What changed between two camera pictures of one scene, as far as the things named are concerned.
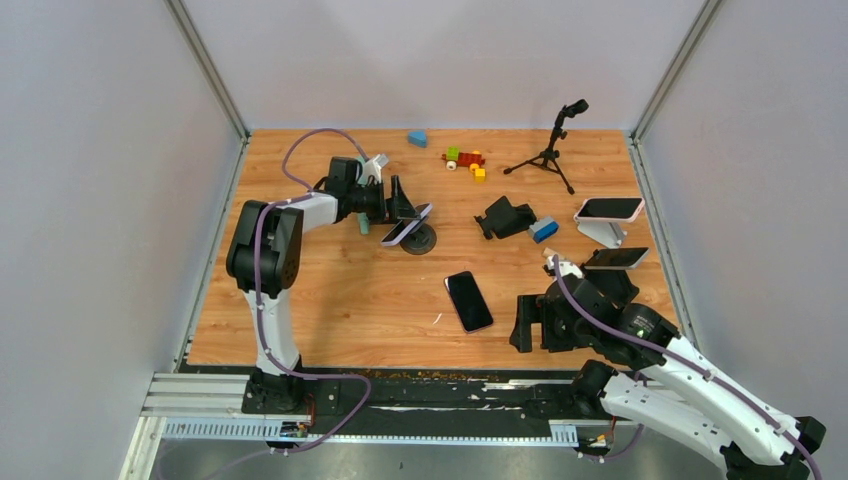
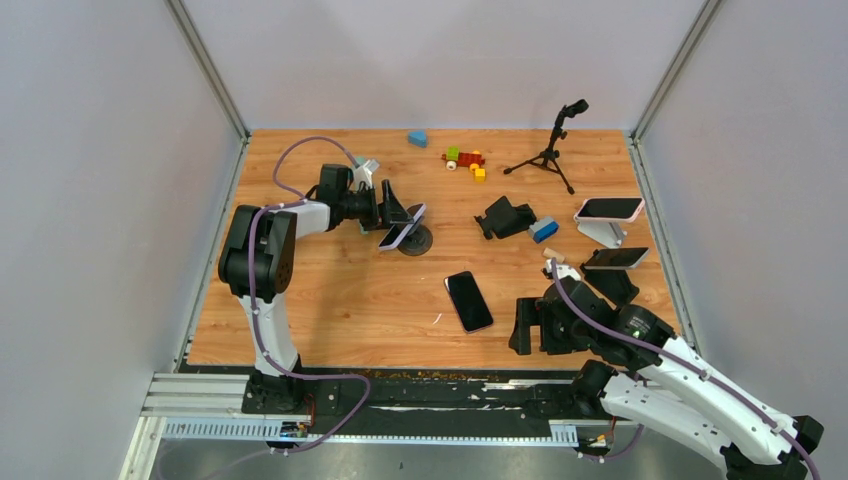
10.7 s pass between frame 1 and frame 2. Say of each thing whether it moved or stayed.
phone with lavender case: stayed
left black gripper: moved
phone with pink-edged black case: stayed
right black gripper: stayed
